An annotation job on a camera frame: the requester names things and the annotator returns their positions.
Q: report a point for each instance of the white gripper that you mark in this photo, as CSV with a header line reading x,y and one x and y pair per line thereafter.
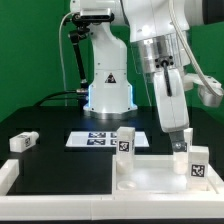
x,y
170,89

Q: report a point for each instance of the white square tabletop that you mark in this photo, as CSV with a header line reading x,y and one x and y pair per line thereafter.
x,y
155,174

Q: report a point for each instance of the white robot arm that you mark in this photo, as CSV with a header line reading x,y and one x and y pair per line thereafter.
x,y
158,39

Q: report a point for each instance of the white sheet with fiducial tags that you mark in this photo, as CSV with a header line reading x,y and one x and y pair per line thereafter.
x,y
91,139

